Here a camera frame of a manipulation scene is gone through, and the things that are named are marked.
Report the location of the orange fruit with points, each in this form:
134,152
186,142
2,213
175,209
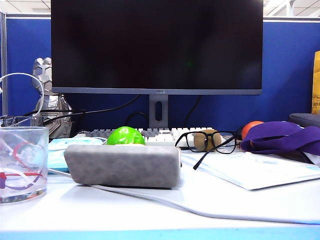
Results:
250,126

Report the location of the white blue plastic sleeve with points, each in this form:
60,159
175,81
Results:
250,170

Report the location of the clear plastic box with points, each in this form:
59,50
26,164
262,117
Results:
35,121

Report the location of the grey felt glasses case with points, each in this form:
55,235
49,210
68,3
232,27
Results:
122,165

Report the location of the black frame glasses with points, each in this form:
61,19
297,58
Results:
195,167

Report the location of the black computer monitor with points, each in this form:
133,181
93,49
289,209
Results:
155,45

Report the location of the black computer mouse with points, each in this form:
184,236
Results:
239,133

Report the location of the green apple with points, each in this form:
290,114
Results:
125,136

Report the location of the grey fabric pouch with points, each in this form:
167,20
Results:
305,118

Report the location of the brown kiwi fruit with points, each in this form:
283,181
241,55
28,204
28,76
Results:
200,143

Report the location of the clear glass cup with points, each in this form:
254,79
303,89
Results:
23,162

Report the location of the silver robot figurine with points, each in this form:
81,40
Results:
43,72

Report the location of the grey metal partition post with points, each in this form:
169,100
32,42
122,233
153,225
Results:
4,62

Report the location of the purple cloth bag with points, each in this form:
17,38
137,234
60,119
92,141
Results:
275,130

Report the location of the white grey keyboard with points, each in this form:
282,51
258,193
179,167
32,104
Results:
162,138

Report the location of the grey monitor stand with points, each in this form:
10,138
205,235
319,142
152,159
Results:
152,110

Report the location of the yellow paper bag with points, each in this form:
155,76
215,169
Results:
317,85

